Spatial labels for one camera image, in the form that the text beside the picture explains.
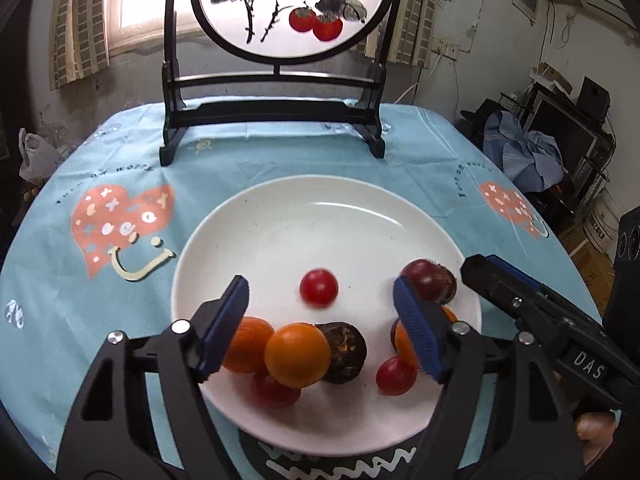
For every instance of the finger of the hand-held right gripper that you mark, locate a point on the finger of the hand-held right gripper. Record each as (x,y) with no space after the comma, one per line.
(495,287)
(517,272)

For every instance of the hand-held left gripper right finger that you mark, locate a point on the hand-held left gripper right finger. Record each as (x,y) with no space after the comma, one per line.
(420,332)

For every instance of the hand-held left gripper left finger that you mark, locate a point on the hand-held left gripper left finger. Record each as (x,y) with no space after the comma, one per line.
(225,330)

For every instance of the orange tangerine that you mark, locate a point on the orange tangerine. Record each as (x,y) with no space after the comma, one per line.
(403,349)
(245,345)

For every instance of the dark brown water chestnut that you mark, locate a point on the dark brown water chestnut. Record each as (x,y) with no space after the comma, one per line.
(346,356)
(446,286)

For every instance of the red cherry tomato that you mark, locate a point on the red cherry tomato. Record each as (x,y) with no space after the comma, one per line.
(396,376)
(318,287)
(274,394)

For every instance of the dark red plum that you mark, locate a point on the dark red plum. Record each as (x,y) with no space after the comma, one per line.
(420,272)

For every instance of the orange yellow tomato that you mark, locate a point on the orange yellow tomato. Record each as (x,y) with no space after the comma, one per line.
(297,355)

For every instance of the white round plate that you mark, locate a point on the white round plate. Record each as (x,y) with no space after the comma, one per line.
(310,230)

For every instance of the person's right hand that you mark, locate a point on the person's right hand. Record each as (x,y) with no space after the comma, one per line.
(595,426)

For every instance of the brown cardboard box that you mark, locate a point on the brown cardboard box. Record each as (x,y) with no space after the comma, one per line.
(585,262)

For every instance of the white plastic bucket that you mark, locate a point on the white plastic bucket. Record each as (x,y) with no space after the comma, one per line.
(599,225)

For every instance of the large black speaker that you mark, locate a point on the large black speaker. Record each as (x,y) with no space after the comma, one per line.
(627,260)

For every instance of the pile of blue clothes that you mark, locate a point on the pile of blue clothes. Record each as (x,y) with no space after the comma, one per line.
(530,155)

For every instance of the dark computer monitor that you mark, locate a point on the dark computer monitor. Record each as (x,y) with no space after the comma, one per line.
(565,145)

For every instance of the light blue printed tablecloth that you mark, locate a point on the light blue printed tablecloth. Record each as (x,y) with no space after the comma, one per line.
(60,320)

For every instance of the small black speaker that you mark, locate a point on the small black speaker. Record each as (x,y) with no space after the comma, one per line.
(595,97)

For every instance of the black framed painted table screen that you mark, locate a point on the black framed painted table screen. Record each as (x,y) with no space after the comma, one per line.
(270,112)

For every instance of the white plastic bag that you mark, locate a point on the white plastic bag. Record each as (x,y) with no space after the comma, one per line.
(34,155)

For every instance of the beige checked curtain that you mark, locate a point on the beige checked curtain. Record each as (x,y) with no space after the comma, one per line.
(415,25)
(75,25)

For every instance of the white wall power strip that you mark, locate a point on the white wall power strip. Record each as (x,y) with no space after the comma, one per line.
(446,50)

